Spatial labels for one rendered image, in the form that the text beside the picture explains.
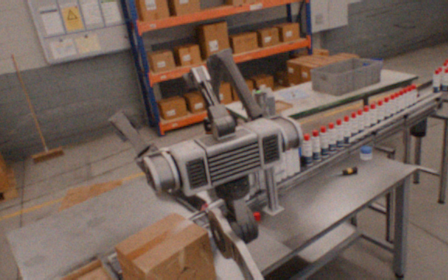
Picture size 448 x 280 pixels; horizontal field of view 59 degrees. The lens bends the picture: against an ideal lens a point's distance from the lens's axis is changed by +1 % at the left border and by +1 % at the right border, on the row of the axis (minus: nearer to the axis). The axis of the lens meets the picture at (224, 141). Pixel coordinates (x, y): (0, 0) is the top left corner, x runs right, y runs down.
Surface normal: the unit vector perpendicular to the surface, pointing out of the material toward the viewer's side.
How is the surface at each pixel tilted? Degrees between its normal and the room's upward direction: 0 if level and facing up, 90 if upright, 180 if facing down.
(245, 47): 91
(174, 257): 90
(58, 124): 90
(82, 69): 90
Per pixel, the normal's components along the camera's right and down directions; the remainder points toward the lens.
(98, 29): 0.41, 0.30
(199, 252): 0.66, 0.21
